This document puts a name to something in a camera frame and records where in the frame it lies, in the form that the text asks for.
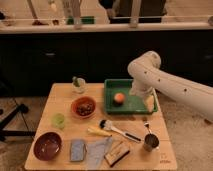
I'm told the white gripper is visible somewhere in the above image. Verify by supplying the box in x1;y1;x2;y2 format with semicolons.
129;79;155;112

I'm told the orange apple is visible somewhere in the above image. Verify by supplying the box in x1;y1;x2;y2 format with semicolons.
114;93;125;104

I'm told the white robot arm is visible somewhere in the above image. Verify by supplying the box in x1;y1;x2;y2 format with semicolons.
127;51;213;123

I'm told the orange bowl with food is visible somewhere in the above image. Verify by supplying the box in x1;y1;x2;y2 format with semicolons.
71;96;96;119

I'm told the purple bowl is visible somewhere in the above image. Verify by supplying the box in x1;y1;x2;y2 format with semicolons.
33;132;62;161

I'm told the green plastic tray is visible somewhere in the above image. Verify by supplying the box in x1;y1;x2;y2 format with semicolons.
104;79;158;115

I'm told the metal spoon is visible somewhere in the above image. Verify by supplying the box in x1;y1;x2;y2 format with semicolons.
144;122;152;134

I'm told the metal cup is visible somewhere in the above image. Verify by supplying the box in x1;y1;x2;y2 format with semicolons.
143;134;159;152

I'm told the wooden block with black edge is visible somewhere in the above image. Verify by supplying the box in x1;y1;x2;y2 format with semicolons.
104;141;130;167

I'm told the glass with green plant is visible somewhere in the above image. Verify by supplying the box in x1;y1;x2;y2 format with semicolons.
72;76;86;93

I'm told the grey cloth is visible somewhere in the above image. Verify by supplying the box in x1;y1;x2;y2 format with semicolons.
86;137;113;170

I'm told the blue sponge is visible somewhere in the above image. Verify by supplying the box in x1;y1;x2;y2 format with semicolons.
70;139;86;162

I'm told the small green cup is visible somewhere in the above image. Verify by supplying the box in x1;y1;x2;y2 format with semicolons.
51;113;65;129

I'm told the green box on counter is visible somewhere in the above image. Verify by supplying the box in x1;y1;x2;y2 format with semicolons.
66;16;95;25

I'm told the black chair base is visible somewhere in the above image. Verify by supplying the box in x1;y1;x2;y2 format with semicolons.
0;100;35;141

